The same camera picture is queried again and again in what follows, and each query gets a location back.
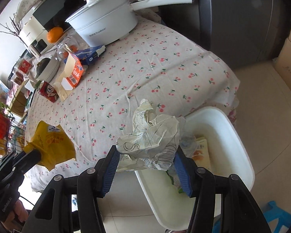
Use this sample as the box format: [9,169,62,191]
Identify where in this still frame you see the person's left hand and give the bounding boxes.
[13,197,31,227]

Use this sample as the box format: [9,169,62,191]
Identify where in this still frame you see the printed paper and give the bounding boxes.
[116,99,187,171]

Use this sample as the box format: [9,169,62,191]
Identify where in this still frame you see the pale yellow snack bag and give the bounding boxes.
[191,137,212,171]

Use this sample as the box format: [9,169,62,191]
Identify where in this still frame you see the yellow plastic bag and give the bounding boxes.
[24,121,77,170]

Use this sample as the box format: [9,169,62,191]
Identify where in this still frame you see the red drink can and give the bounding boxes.
[37,81,60,103]

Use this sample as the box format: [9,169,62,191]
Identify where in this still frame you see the green pumpkin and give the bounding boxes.
[36,58,51,75]

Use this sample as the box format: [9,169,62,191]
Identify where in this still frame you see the orange white opened carton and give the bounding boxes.
[56,52,84,102]

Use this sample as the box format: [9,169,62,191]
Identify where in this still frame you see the cherry print tablecloth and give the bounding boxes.
[24,12,240,192]

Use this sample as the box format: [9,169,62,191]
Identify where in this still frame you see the white electric pot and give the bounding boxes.
[65,0,194,47]

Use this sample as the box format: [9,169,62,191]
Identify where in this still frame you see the white plastic bin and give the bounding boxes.
[134,106,255,230]

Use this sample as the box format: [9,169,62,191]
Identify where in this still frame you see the red packets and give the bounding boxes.
[0,114,11,137]

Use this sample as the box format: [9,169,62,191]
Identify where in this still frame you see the black wire rack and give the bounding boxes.
[0,116,32,161]

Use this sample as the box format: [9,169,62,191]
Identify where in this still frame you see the blue cardboard box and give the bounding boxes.
[74,46,106,66]

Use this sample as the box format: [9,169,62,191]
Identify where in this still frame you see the clear plastic water bottle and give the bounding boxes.
[181,135,197,161]

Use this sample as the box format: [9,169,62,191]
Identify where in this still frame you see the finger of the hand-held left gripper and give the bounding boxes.
[13,149,42,173]

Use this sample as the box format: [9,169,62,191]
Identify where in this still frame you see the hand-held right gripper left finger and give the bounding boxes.
[27,144,120,233]

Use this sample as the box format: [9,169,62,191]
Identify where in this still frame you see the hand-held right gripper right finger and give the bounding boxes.
[173,146,269,233]

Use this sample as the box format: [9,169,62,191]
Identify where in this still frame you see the blue plastic stool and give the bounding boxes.
[212,200,291,233]

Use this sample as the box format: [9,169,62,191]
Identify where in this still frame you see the glass pot lid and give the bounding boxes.
[65,0,126,22]

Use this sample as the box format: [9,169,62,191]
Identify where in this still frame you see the green snack bag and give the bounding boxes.
[166,170,185,194]

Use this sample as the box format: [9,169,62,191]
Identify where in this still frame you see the large orange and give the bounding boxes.
[47,27,64,43]

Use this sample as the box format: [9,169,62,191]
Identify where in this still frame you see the cream air fryer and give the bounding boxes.
[19,21,50,54]

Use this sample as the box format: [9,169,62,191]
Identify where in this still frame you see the grey refrigerator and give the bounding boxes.
[158,0,291,68]

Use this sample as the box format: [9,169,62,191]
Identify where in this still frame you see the white bowl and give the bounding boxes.
[33,56,61,83]

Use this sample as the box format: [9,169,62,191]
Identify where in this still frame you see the black microwave oven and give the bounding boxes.
[33,0,133,33]

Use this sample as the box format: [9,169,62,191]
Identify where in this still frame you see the dried twig bunch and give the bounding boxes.
[0,17,23,40]

